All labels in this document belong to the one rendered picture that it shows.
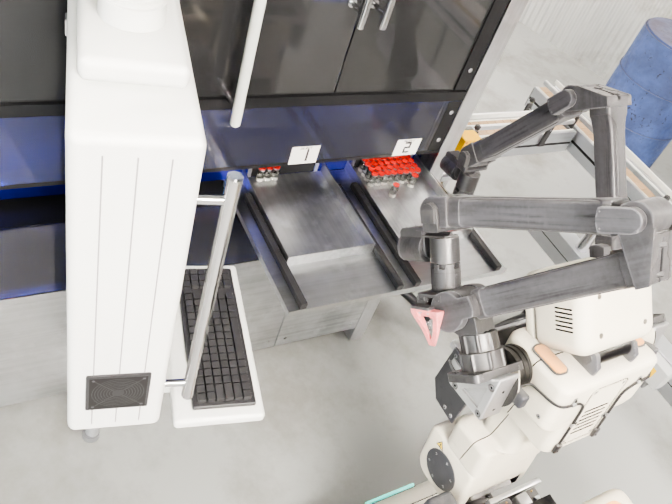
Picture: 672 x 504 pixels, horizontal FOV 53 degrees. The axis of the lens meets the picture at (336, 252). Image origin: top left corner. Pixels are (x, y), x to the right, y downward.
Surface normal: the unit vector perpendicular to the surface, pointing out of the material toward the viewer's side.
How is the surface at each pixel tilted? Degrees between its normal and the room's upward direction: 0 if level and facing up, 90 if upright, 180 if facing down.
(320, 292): 0
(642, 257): 81
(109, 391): 90
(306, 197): 0
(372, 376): 0
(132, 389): 90
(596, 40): 90
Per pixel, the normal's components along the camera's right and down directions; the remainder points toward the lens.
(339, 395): 0.27, -0.68
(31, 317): 0.42, 0.72
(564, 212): -0.75, 0.08
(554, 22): -0.71, 0.33
